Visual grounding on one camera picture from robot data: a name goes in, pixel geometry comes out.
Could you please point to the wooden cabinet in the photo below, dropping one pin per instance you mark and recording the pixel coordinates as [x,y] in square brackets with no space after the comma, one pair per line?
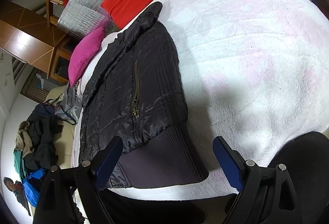
[60,58]

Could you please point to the magenta pillow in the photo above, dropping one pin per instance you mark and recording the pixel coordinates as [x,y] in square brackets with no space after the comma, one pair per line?
[83,54]

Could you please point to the white bed blanket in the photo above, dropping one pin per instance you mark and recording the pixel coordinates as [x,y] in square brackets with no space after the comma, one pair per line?
[254,72]

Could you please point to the brown wooden column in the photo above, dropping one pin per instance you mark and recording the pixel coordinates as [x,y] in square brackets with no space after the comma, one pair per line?
[26,35]

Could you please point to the grey garment bag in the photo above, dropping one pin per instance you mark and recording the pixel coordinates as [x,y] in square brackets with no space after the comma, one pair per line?
[67,106]

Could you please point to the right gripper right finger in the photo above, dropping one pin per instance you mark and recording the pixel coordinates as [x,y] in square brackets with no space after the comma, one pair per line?
[265,195]

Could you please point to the pile of dark clothes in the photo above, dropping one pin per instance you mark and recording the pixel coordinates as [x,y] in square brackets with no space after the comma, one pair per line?
[34,154]

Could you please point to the black quilted jacket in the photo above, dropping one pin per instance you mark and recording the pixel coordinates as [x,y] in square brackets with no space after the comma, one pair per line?
[136,93]

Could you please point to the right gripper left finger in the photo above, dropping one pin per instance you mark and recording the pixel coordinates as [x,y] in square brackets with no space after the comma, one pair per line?
[55,203]

